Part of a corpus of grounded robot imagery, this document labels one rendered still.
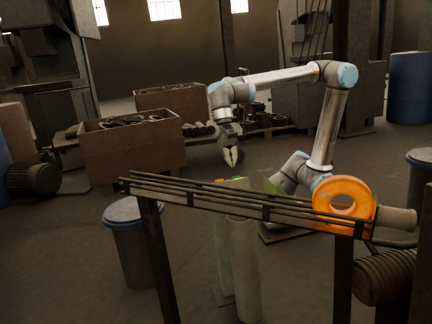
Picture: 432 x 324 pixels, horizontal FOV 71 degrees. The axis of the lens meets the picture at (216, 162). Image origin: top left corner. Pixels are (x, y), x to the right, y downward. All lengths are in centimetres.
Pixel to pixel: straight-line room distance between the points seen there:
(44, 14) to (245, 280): 475
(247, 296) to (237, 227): 33
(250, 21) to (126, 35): 482
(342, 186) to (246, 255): 55
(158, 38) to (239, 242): 1153
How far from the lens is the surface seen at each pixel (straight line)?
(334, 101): 172
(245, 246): 124
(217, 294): 163
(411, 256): 104
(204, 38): 1267
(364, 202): 89
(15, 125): 382
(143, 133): 286
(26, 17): 547
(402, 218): 90
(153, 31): 1246
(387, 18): 1118
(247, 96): 140
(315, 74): 177
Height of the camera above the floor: 112
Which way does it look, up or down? 19 degrees down
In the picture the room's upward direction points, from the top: 7 degrees counter-clockwise
